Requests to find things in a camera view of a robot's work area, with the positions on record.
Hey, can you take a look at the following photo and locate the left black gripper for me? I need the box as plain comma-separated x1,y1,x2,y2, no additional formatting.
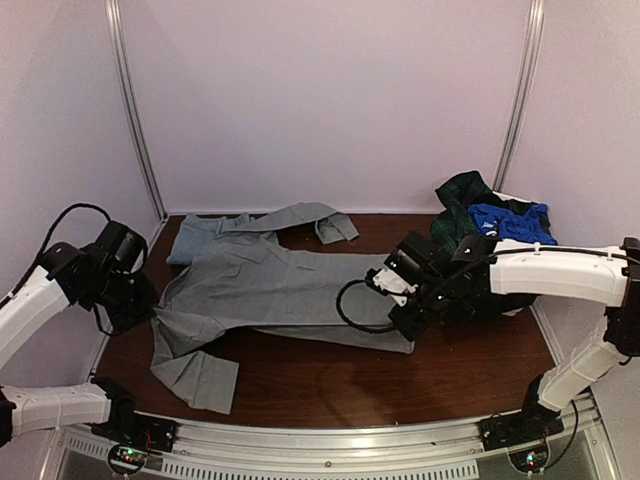
84,273,159,333

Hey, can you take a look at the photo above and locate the grey shirt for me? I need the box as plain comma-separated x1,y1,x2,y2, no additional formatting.
150,202,414,414

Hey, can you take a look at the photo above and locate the light blue denim skirt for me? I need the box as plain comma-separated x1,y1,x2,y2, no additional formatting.
166,213,252,266

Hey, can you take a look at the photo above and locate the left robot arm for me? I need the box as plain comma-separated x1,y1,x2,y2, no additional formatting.
1,221,158,444

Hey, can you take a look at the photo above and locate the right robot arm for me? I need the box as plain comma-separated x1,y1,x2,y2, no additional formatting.
371,232,639,442

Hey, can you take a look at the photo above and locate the dark green plaid garment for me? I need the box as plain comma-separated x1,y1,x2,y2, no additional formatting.
432,170,536,317

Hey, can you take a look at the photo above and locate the blue cloth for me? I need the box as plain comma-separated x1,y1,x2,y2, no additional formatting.
468,204,557,246

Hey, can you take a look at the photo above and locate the left black cable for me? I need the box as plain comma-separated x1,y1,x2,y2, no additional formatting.
9,202,121,336

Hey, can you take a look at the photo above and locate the black cable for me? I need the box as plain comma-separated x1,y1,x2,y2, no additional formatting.
335,279,401,334
9,202,121,336

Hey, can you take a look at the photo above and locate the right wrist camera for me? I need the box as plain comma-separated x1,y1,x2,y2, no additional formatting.
365,267,417,307

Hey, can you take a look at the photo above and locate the right black cable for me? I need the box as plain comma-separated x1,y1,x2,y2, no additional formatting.
335,279,401,334

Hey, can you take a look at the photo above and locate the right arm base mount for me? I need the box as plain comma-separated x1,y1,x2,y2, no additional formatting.
478,406,564,476

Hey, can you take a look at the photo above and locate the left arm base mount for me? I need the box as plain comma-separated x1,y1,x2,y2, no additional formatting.
90,378,178,479

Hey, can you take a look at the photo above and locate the left aluminium post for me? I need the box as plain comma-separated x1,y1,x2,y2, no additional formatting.
105,0,167,222

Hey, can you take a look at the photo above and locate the aluminium post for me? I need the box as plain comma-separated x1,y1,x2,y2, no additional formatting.
493,0,546,192
105,0,167,222

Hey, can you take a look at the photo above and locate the aluminium front rail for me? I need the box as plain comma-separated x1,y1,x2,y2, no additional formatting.
36,393,621,479

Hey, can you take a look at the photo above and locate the right aluminium post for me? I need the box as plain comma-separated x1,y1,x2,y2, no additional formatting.
493,0,546,192

